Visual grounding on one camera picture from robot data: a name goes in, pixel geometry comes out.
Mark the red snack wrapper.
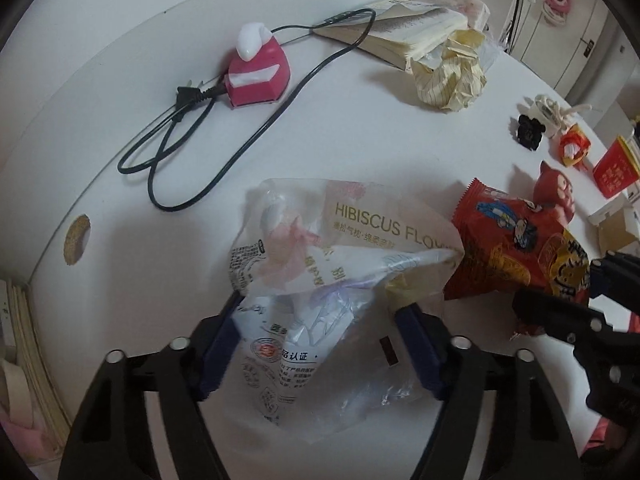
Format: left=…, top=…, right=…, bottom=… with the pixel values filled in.
left=444, top=179, right=590, bottom=306

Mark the clear plastic hibiscus bag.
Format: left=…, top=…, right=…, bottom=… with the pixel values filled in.
left=229, top=179, right=464, bottom=442

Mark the white knotted rope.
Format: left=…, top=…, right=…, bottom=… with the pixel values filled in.
left=517, top=93, right=594, bottom=139

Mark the yellow lined paper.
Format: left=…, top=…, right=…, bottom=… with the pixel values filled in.
left=410, top=29, right=486, bottom=112

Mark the red cartoon figurine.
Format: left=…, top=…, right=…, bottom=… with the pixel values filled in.
left=533, top=160, right=575, bottom=226

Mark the red gold paper cup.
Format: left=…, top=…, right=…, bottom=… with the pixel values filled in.
left=592, top=136, right=639, bottom=198

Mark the small orange red wrapper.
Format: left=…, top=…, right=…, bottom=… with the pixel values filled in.
left=559, top=124, right=591, bottom=167

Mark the black hair clip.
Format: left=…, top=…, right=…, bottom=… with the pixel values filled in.
left=515, top=114, right=546, bottom=151

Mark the pink white tape dispenser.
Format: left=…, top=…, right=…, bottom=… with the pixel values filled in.
left=224, top=22, right=291, bottom=107

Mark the open book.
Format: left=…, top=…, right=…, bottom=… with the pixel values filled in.
left=311, top=0, right=470, bottom=73

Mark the floral tissue box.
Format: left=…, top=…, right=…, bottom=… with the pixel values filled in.
left=412, top=0, right=490, bottom=32

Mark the black power cable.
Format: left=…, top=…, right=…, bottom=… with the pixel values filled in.
left=117, top=8, right=378, bottom=213

